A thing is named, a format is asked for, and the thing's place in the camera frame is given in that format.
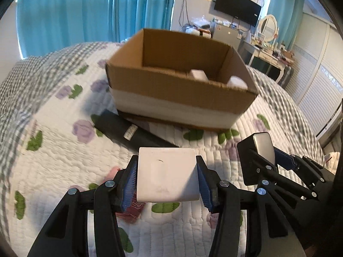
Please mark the white rectangular box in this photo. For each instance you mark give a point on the white rectangular box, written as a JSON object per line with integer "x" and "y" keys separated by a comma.
{"x": 166, "y": 174}

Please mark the long black flat box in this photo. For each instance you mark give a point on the long black flat box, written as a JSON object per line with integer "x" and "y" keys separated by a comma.
{"x": 115, "y": 125}

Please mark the brown cardboard box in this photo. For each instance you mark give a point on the brown cardboard box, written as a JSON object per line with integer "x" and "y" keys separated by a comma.
{"x": 174, "y": 96}

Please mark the white oval vanity mirror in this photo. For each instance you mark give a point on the white oval vanity mirror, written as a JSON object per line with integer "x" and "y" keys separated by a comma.
{"x": 268, "y": 28}

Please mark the pink packet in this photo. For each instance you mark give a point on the pink packet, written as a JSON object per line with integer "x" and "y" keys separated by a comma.
{"x": 131, "y": 211}

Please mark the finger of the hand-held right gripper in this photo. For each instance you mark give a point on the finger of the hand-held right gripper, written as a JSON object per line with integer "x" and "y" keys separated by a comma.
{"x": 289, "y": 183}
{"x": 284, "y": 160}

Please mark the floral quilted bedspread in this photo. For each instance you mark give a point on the floral quilted bedspread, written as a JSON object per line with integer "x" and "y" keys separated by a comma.
{"x": 67, "y": 150}

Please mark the black wall television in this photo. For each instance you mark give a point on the black wall television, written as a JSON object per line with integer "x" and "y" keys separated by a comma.
{"x": 237, "y": 6}

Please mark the white louvered wardrobe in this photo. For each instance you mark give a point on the white louvered wardrobe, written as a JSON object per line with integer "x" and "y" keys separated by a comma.
{"x": 319, "y": 83}

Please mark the dark ribbed suitcase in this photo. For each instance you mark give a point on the dark ribbed suitcase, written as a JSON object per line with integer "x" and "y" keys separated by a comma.
{"x": 286, "y": 75}

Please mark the teal window curtain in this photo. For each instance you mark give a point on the teal window curtain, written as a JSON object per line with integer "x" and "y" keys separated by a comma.
{"x": 284, "y": 13}
{"x": 88, "y": 10}

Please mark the white rounded object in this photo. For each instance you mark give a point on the white rounded object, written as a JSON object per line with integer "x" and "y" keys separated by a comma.
{"x": 237, "y": 82}

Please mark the white block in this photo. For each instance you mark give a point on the white block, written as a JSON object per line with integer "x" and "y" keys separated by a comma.
{"x": 198, "y": 74}

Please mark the white dressing table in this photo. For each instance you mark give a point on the white dressing table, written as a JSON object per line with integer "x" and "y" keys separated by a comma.
{"x": 268, "y": 56}

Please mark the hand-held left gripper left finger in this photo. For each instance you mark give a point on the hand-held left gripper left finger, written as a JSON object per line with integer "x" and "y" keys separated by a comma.
{"x": 129, "y": 186}

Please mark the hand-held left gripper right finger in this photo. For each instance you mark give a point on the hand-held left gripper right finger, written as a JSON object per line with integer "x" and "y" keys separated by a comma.
{"x": 205, "y": 190}

